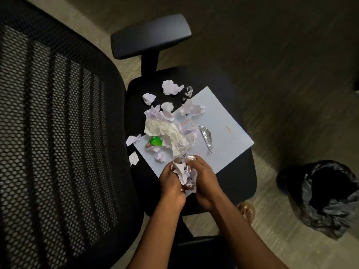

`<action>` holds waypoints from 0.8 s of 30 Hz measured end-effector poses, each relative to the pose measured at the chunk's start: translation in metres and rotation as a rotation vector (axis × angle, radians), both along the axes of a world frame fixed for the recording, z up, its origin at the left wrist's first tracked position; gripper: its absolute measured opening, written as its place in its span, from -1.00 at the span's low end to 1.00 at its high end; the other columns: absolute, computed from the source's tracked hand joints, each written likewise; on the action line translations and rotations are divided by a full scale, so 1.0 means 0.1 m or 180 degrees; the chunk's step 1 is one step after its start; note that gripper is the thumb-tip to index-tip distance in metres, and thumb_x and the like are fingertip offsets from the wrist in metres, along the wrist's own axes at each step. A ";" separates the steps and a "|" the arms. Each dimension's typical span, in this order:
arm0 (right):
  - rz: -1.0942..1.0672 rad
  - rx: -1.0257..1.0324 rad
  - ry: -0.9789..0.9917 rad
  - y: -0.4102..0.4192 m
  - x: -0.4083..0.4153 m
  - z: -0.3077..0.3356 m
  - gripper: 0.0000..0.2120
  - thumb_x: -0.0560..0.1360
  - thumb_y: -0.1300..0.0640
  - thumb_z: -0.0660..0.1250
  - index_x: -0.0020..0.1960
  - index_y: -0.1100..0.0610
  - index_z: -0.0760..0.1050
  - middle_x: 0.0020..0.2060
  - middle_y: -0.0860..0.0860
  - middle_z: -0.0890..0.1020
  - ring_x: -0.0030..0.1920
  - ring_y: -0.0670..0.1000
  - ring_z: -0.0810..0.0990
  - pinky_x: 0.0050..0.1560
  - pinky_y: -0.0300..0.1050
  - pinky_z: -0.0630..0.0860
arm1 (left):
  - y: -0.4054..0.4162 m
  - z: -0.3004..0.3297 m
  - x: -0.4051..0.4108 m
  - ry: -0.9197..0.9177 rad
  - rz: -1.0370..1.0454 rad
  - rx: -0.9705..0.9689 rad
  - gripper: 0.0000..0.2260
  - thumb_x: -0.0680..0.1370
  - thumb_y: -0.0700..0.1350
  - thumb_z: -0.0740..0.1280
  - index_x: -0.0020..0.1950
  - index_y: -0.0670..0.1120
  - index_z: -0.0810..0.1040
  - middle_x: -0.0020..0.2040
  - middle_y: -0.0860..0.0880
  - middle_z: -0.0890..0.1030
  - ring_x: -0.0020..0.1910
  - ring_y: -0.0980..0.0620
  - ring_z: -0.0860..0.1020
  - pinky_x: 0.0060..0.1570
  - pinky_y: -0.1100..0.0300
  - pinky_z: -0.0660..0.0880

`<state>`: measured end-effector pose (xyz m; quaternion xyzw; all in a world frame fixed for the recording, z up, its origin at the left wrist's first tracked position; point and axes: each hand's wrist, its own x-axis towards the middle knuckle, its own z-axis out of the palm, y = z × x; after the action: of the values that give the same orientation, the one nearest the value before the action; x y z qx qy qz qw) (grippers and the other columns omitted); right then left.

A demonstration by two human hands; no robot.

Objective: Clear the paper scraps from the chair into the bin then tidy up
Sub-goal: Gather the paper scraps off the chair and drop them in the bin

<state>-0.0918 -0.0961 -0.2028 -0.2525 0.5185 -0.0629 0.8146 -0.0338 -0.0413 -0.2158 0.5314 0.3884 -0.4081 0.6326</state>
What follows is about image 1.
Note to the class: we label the long silver foil wrapper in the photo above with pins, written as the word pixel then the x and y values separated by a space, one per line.
pixel 206 135

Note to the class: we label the black mesh office chair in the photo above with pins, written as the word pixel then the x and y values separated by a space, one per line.
pixel 56 137

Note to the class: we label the black lined trash bin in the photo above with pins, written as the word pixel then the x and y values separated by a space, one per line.
pixel 322 198

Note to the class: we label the cream tissue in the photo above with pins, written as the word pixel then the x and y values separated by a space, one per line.
pixel 162 130

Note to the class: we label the small silver foil wrapper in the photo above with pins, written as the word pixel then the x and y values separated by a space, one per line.
pixel 188 92

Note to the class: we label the person's left forearm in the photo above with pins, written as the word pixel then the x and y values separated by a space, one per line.
pixel 157 238

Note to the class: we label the person's right forearm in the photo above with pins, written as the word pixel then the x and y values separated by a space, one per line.
pixel 241 238

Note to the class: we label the white papers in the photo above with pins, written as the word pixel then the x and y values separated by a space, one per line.
pixel 224 142

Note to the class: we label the green candy wrapper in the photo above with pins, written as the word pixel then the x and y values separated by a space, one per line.
pixel 155 141

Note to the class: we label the paper scrap wad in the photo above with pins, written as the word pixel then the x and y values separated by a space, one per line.
pixel 181 170

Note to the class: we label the pile of white paper scraps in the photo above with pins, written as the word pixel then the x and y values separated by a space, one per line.
pixel 168 112

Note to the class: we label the person's left hand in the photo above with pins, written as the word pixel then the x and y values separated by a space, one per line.
pixel 171 190

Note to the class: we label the person's right hand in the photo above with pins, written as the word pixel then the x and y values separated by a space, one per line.
pixel 207 187

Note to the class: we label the tan sandal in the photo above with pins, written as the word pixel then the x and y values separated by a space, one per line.
pixel 246 210

